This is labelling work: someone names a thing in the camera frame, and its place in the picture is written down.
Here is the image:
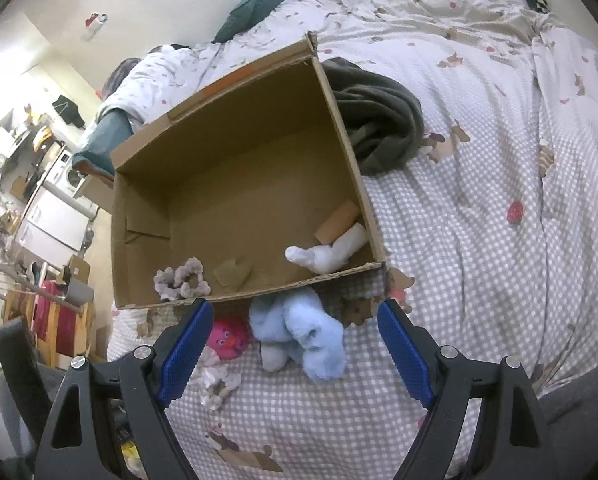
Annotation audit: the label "white fluffy scrunchie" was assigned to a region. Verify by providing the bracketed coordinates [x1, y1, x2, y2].
[192, 347, 241, 412]

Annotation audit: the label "light blue plush toy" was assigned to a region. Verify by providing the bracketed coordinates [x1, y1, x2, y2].
[249, 287, 348, 384]

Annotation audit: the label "beige tube sock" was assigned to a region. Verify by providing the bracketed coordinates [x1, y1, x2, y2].
[314, 200, 360, 245]

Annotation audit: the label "red cloth on rack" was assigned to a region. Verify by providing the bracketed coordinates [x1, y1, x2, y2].
[32, 278, 80, 356]

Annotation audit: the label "white cabinet drawers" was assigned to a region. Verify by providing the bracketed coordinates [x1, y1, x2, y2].
[14, 186, 90, 269]

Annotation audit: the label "white washing machine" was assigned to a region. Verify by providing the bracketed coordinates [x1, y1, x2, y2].
[43, 151, 85, 198]

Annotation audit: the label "mauve fluffy scrunchie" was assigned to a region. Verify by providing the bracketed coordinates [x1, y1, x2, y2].
[153, 257, 211, 301]

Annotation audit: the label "pink round plush toy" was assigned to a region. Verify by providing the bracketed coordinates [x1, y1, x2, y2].
[207, 318, 249, 361]

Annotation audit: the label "checkered printed bed quilt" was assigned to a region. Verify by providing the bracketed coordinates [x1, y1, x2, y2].
[97, 0, 598, 479]

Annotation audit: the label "teal pillow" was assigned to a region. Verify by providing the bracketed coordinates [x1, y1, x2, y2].
[72, 0, 285, 179]

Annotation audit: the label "white sock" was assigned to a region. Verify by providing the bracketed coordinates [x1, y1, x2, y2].
[285, 223, 369, 275]

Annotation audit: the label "brown cardboard box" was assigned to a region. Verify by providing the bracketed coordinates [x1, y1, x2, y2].
[111, 34, 385, 308]

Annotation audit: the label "dark grey garment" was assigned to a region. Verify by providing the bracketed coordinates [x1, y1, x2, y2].
[322, 58, 424, 176]

